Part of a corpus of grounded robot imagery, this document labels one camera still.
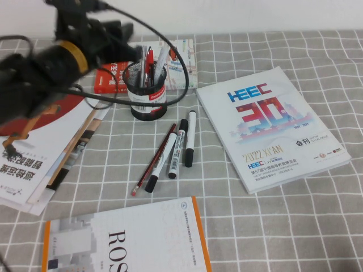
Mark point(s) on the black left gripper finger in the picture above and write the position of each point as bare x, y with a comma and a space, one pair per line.
120, 31
127, 51

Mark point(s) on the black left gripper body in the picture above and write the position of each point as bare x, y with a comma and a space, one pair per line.
90, 37

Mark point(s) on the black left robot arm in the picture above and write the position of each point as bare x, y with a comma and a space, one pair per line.
37, 76

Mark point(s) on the silver clear pen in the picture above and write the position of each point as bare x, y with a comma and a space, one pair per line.
143, 65

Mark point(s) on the pens inside holder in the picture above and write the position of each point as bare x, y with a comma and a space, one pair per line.
161, 61

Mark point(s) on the black mesh pen holder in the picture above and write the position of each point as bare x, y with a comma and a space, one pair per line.
147, 105

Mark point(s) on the red book with map cover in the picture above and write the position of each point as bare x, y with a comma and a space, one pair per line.
109, 82

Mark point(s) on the booklet with brown photo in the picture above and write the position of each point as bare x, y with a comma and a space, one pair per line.
85, 133

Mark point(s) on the white marker with black cap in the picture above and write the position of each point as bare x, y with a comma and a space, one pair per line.
163, 158
178, 147
190, 136

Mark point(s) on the red striped pencil with eraser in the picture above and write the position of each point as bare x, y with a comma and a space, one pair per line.
154, 158

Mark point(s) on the red white robot brochure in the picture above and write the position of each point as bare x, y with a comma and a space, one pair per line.
31, 158

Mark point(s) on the white HEEC catalogue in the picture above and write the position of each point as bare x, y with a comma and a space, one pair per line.
272, 136

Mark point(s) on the white paper sheets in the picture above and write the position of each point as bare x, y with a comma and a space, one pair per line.
37, 205

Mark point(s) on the white orange ROS book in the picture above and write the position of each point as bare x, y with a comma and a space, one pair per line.
127, 241

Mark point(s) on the grey checked tablecloth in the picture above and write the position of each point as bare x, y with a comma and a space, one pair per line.
255, 226

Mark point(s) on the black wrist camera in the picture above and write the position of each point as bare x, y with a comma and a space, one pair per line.
73, 4

